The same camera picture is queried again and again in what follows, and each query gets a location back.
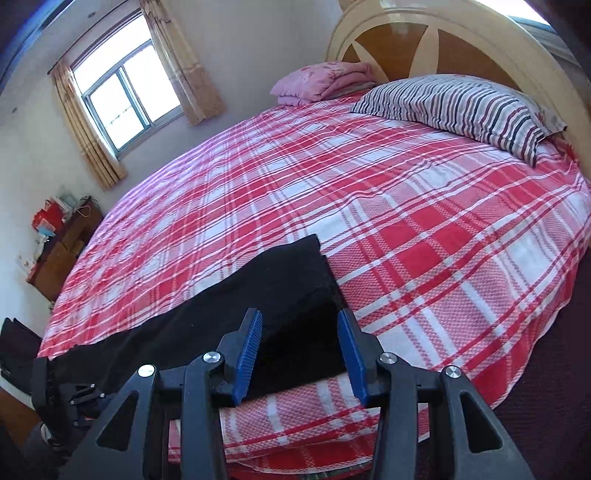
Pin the pink folded blanket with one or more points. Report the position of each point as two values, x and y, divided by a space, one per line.
323 78

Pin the black folding chair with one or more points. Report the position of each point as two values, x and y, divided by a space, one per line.
18 350

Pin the sliding window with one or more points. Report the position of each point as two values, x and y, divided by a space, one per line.
124 92

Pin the brown wooden desk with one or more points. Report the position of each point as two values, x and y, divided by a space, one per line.
55 267

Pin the striped pillow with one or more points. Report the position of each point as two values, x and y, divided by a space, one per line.
461 104

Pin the cream and wood headboard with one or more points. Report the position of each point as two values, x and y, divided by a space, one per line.
461 50

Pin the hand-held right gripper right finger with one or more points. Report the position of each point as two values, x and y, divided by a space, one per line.
351 355

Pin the red paper bag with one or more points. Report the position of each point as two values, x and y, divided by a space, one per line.
48 217

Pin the black pants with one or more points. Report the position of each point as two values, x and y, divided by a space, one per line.
277 286

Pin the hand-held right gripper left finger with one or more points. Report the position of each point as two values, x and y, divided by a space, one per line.
249 350

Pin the red plaid bedsheet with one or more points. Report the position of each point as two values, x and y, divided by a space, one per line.
392 207

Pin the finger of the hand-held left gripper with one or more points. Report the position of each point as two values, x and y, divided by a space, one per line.
85 414
83 393

